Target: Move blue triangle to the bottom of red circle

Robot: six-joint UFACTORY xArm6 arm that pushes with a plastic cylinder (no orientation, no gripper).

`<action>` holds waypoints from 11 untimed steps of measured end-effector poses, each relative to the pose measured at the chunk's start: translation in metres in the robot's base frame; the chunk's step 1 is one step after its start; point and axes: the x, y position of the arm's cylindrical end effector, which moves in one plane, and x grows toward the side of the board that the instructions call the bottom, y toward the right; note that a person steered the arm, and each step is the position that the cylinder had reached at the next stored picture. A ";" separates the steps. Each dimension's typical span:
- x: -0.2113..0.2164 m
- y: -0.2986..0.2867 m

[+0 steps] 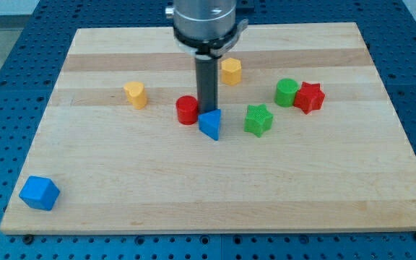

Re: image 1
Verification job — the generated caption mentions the red cylinder block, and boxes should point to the red cylinder block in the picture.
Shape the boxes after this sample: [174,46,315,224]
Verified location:
[175,95,198,125]

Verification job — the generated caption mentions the green cylinder block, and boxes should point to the green cylinder block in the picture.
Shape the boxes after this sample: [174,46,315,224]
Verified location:
[274,78,299,108]

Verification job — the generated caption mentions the blue triangle block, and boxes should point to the blue triangle block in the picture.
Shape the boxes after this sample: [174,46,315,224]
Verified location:
[198,109,221,141]

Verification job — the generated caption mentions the yellow hexagon block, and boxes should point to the yellow hexagon block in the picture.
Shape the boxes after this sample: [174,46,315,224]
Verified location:
[221,58,242,86]

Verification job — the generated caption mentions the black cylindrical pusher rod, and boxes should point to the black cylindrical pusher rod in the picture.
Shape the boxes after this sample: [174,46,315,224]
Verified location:
[195,58,218,113]

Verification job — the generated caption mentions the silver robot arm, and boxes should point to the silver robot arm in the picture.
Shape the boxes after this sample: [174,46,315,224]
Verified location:
[164,0,248,113]

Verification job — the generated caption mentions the blue cube block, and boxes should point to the blue cube block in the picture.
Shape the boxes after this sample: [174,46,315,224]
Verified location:
[19,176,60,211]

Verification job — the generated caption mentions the yellow heart block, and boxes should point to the yellow heart block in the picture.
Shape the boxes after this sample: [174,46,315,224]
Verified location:
[123,82,148,110]

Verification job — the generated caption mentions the red star block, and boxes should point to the red star block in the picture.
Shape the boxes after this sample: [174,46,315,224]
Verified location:
[293,82,325,114]

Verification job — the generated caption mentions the wooden board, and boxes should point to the wooden board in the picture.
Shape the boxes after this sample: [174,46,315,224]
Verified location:
[0,22,416,235]

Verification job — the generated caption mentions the green star block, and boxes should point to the green star block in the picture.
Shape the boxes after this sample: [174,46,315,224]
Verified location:
[243,104,274,137]

